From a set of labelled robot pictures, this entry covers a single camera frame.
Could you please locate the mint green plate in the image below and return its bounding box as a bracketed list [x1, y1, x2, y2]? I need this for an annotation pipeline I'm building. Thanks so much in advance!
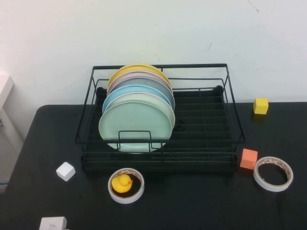
[98, 102, 173, 153]

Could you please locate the cream white plate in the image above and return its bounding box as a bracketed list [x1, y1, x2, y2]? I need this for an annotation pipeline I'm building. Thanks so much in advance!
[104, 92, 176, 132]

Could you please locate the grey plate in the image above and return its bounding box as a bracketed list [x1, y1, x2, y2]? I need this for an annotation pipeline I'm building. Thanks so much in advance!
[106, 77, 175, 106]

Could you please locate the blue plate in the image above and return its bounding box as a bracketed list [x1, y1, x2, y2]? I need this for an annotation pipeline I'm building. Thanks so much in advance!
[102, 84, 172, 115]

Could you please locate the pink plate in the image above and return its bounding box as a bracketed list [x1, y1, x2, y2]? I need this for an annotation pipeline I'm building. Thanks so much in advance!
[106, 71, 174, 96]

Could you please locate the yellow plate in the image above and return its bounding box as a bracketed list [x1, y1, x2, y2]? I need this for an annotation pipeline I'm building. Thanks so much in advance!
[107, 63, 172, 91]

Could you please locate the yellow rubber duck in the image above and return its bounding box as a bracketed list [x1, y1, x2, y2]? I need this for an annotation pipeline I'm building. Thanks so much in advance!
[111, 174, 133, 193]

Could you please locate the white tape roll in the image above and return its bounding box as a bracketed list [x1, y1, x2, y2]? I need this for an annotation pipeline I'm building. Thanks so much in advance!
[253, 156, 294, 192]
[107, 167, 145, 204]

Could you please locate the orange cube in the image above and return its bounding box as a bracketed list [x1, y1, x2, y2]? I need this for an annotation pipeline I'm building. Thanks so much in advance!
[239, 148, 259, 170]

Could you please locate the white cube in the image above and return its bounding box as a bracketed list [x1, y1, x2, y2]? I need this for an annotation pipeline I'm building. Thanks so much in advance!
[56, 161, 76, 182]

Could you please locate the yellow cube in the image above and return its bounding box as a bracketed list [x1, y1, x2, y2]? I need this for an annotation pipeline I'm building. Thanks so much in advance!
[253, 97, 269, 115]

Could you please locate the white cabinet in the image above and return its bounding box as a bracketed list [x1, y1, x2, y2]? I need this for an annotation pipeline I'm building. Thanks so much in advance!
[0, 71, 24, 192]

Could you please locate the white rectangular block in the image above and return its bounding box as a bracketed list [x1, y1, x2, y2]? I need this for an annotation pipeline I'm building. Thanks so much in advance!
[38, 216, 67, 230]

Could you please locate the black wire dish rack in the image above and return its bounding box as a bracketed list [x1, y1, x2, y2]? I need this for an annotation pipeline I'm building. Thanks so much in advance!
[74, 63, 246, 173]

